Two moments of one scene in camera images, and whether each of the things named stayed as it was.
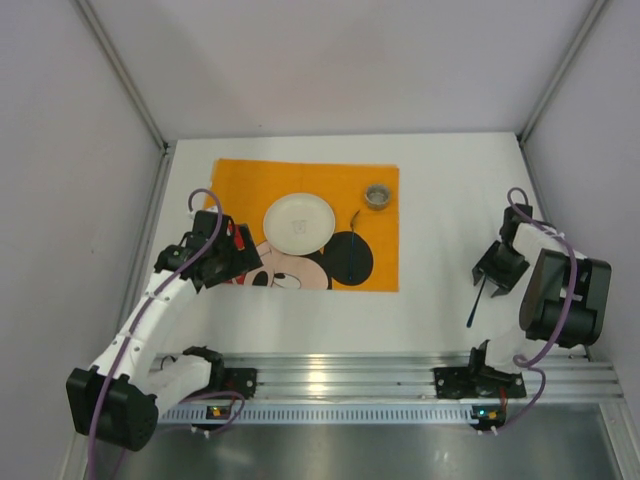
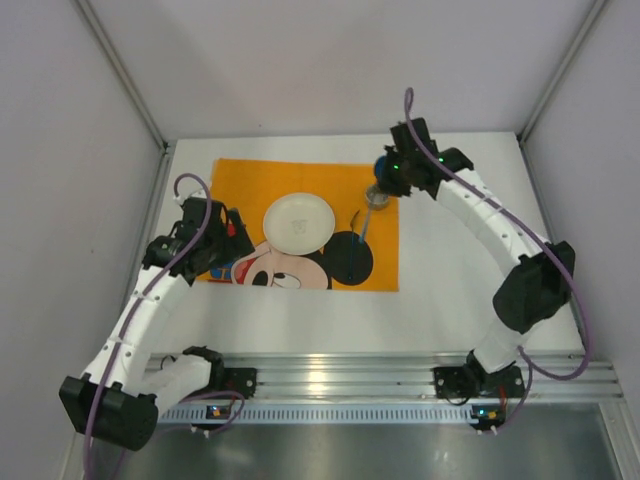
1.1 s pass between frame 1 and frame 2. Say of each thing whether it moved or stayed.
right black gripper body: moved
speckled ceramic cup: stayed
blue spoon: moved
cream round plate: stayed
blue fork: stayed
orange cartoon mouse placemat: stayed
